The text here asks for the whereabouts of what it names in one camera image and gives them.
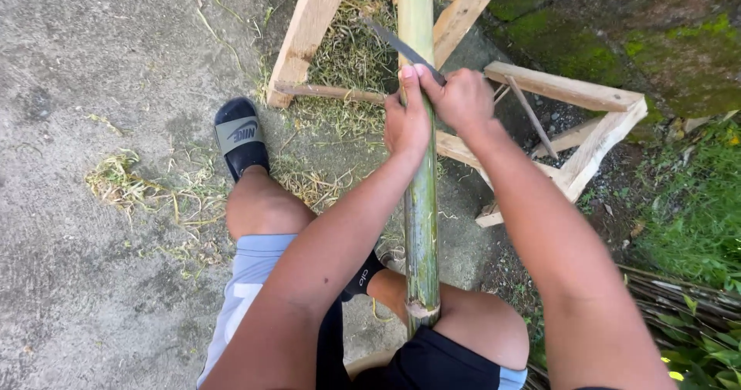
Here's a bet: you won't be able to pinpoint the black slide sandal grey strap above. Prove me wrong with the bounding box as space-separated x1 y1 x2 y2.
213 96 271 183

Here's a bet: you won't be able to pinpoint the green bamboo pole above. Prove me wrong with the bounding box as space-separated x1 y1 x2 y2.
396 0 441 340

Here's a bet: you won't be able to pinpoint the person's left leg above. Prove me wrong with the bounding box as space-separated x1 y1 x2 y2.
225 166 317 241

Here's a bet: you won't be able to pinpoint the person's right hand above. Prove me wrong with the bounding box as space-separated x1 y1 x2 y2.
413 63 499 143

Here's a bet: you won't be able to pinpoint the dark steel knife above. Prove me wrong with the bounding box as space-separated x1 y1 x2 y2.
361 18 448 88

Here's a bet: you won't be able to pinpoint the wooden sawhorse frame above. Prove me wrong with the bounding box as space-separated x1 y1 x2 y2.
266 0 649 229

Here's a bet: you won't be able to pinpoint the person's left hand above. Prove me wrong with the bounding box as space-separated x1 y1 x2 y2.
384 65 433 163

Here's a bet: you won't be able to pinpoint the grey and black shorts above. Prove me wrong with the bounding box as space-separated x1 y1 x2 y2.
196 234 529 390

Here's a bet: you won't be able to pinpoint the heap of bamboo shavings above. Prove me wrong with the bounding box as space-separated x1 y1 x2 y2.
85 0 447 275

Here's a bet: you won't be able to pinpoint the pile of thin bamboo strips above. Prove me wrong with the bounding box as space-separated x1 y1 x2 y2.
524 263 741 390

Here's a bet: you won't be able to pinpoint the person's leg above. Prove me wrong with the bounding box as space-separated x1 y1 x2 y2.
225 166 317 241
366 268 530 372

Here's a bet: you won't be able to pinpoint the thin wooden stick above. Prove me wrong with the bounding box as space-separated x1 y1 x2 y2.
506 76 560 160

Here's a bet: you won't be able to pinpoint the green grass and plants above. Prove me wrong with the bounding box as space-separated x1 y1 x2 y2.
576 121 741 390

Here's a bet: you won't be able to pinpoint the person's right leg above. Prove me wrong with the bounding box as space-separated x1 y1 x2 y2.
366 268 530 372

